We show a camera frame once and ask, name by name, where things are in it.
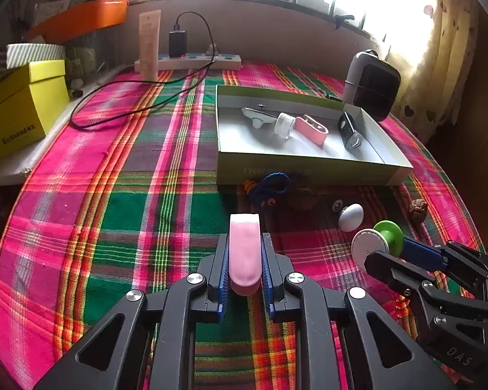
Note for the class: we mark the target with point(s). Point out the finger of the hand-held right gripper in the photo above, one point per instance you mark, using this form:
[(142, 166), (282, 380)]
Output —
[(390, 270), (421, 254)]

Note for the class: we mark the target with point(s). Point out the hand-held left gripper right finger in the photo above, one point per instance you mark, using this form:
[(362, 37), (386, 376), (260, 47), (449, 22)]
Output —
[(267, 276)]

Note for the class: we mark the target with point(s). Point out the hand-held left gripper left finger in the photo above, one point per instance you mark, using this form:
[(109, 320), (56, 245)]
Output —
[(223, 276)]

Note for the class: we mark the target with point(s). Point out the pink and white clip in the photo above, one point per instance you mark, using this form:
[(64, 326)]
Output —
[(245, 252)]

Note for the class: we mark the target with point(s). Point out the white and green spool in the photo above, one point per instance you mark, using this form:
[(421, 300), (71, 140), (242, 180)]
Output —
[(386, 235)]

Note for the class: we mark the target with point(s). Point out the small brown walnut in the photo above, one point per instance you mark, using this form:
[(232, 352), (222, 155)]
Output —
[(417, 210)]

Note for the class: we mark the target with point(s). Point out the large brown walnut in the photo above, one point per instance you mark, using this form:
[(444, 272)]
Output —
[(303, 201)]

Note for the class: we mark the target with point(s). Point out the blue crochet pouch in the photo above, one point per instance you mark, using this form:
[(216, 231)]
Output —
[(270, 185)]

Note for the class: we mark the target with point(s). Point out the green cardboard box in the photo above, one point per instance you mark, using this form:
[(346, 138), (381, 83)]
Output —
[(309, 170)]

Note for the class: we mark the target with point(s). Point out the black bike light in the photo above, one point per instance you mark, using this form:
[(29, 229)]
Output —
[(349, 134)]

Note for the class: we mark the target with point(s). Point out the pink earbud case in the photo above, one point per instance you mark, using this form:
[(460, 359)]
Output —
[(311, 132)]

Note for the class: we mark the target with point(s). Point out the small white jar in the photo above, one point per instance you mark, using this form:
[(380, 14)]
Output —
[(284, 126)]

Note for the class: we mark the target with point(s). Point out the pink green plaid tablecloth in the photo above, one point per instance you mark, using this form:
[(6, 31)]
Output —
[(105, 211)]

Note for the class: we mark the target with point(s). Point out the white and black heater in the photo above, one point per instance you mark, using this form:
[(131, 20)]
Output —
[(374, 85)]

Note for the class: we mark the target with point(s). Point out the yellow patterned curtain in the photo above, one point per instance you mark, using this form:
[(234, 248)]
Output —
[(447, 69)]

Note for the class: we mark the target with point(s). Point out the white power strip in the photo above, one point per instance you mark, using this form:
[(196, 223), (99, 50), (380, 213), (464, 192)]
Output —
[(227, 61)]

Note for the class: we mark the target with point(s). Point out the cream cosmetic tube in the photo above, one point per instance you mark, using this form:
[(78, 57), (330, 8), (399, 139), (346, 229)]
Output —
[(149, 44)]

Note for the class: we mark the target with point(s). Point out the clear glass jar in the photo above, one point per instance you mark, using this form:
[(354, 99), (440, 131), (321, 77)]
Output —
[(83, 61)]

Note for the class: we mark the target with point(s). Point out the yellow cardboard box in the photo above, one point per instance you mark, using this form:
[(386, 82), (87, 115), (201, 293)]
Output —
[(16, 122)]

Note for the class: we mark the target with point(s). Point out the orange plastic bin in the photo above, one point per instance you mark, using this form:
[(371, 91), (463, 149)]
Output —
[(89, 18)]

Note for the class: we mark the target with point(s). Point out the white striped box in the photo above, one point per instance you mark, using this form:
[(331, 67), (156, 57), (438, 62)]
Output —
[(32, 53)]

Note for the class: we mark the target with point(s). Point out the paper card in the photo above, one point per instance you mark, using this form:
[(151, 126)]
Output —
[(53, 12)]

